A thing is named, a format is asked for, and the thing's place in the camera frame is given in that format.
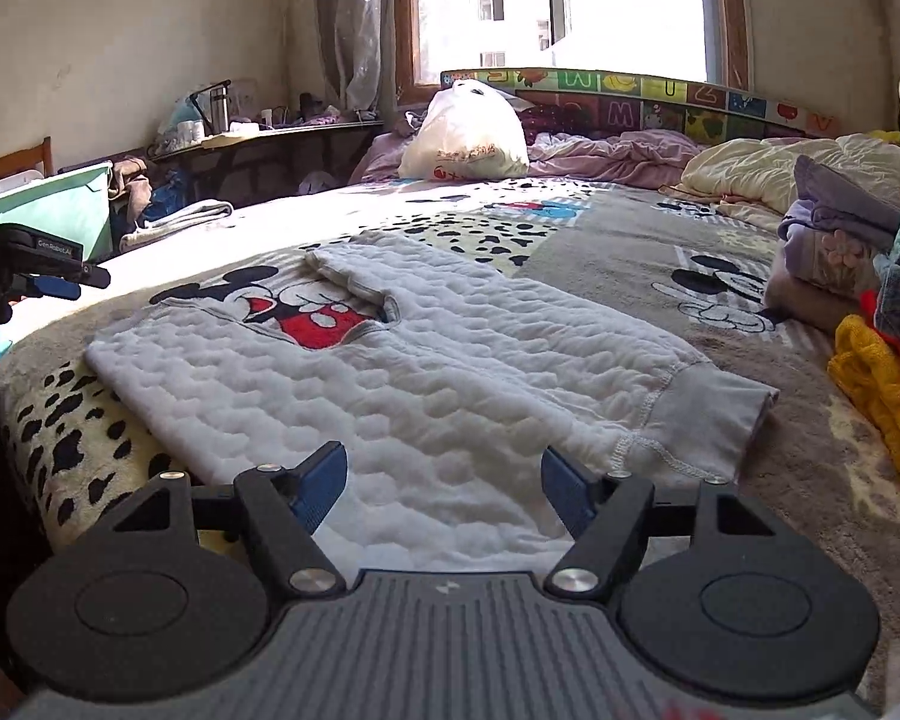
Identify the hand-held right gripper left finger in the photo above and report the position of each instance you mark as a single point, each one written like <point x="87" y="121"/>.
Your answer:
<point x="321" y="491"/>

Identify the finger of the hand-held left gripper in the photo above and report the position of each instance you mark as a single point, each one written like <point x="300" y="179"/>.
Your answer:
<point x="60" y="286"/>

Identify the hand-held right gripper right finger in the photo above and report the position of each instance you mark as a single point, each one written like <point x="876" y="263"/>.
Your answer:
<point x="566" y="491"/>

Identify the white quilted cartoon sweatshirt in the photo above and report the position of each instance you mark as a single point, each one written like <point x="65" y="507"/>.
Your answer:
<point x="420" y="390"/>

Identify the brown clothes heap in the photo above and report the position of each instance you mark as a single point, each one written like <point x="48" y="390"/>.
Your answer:
<point x="131" y="184"/>

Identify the lavender floral folded clothes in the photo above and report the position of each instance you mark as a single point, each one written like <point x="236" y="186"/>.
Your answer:
<point x="817" y="262"/>

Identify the green storage box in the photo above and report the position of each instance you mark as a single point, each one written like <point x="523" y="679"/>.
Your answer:
<point x="52" y="214"/>

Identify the wooden chair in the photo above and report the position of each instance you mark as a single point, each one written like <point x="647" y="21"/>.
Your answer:
<point x="19" y="157"/>

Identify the white folded towel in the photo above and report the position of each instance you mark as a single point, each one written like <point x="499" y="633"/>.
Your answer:
<point x="172" y="221"/>

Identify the dark cloth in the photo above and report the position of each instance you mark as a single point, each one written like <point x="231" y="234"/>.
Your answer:
<point x="0" y="480"/>

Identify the black desk lamp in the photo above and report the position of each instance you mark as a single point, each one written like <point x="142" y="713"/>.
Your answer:
<point x="214" y="101"/>

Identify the dark cluttered desk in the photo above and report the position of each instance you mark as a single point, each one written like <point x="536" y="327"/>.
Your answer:
<point x="270" y="146"/>

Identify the cartoon printed blanket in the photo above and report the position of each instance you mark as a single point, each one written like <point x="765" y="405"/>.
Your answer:
<point x="607" y="240"/>

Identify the yellow knitted sweater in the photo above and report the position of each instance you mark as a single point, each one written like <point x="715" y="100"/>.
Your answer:
<point x="870" y="382"/>

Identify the pink crumpled bedsheet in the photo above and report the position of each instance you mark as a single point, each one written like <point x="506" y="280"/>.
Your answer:
<point x="607" y="154"/>

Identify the white plastic bag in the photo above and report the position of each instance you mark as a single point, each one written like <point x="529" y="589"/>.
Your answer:
<point x="465" y="131"/>

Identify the cream quilt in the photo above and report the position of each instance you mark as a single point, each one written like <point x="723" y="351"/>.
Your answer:
<point x="750" y="165"/>

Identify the colourful alphabet play mat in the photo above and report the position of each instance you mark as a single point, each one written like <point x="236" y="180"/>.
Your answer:
<point x="630" y="101"/>

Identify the grey sheer curtain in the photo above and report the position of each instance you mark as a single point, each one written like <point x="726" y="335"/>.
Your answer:
<point x="356" y="15"/>

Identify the grey purple folded garment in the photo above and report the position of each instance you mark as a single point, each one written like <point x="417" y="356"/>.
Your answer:
<point x="847" y="191"/>

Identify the wooden framed window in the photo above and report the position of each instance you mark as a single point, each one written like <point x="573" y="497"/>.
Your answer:
<point x="615" y="7"/>

